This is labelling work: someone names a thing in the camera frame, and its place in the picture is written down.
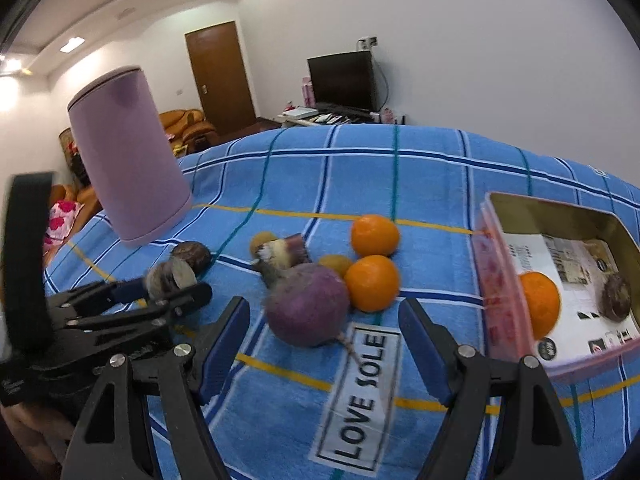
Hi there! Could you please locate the grey cut fruit piece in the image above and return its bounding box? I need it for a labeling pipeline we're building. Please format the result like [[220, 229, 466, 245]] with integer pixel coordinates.
[[145, 258, 198, 301]]

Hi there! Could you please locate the lilac cylindrical kettle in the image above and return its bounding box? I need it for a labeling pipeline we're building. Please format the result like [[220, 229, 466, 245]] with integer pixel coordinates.
[[67, 65, 193, 248]]

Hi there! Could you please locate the printed paper leaflet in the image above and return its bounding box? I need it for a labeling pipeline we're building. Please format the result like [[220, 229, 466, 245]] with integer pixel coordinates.
[[502, 232, 640, 366]]

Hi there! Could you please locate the orange leather sofa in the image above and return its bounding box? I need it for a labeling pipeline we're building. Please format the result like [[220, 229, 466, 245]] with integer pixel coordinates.
[[160, 109, 218, 155]]

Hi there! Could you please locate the round purple fruit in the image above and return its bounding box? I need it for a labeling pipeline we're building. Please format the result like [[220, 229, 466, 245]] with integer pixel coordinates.
[[264, 263, 362, 367]]

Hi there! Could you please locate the person's left hand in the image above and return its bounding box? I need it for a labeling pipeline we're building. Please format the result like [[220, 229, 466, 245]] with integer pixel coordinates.
[[0, 400, 78, 480]]

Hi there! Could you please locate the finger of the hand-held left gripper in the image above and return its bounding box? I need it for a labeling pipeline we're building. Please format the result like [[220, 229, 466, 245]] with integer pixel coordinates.
[[45, 280, 151, 322], [52, 282, 213, 361]]

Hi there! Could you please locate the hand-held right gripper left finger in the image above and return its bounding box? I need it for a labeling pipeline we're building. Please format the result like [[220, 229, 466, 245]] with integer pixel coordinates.
[[60, 296, 251, 480]]

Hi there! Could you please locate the shiny metal tray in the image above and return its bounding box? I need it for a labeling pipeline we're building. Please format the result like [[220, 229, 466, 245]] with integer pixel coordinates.
[[472, 191, 640, 386]]

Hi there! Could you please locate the brown wooden door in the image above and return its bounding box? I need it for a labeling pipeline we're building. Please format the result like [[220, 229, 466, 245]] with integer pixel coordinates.
[[184, 21, 258, 138]]

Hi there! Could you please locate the orange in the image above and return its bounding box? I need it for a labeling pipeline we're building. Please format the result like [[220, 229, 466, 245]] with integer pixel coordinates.
[[344, 255, 401, 313], [350, 214, 402, 259], [520, 271, 562, 338]]

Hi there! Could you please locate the black power cable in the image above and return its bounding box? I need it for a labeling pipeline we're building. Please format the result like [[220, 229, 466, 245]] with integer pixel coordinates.
[[372, 50, 392, 111]]

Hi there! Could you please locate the dark brown round fruit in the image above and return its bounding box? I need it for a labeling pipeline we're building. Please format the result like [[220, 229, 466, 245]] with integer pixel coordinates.
[[600, 274, 633, 322], [171, 241, 212, 273]]

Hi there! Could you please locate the cut purple-skinned fruit piece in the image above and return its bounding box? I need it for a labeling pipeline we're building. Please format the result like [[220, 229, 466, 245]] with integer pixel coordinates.
[[255, 232, 313, 283]]

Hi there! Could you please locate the black television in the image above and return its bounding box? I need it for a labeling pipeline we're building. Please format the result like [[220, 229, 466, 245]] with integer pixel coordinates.
[[306, 51, 378, 111]]

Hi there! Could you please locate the blue plaid blanket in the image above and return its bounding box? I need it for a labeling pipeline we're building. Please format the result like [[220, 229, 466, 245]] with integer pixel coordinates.
[[42, 124, 640, 480]]

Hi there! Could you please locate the white television stand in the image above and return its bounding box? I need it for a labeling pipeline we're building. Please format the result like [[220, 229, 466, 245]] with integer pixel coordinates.
[[274, 104, 406, 128]]

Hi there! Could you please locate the pink floral cushion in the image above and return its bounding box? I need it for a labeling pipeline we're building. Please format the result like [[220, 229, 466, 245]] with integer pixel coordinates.
[[42, 199, 83, 256]]

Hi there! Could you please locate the small brown round fruit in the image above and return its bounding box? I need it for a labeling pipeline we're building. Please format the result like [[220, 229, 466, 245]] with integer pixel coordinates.
[[318, 254, 356, 281], [249, 231, 278, 261]]

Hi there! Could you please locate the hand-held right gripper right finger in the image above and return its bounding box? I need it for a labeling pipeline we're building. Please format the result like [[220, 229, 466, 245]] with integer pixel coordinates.
[[397, 297, 586, 480]]

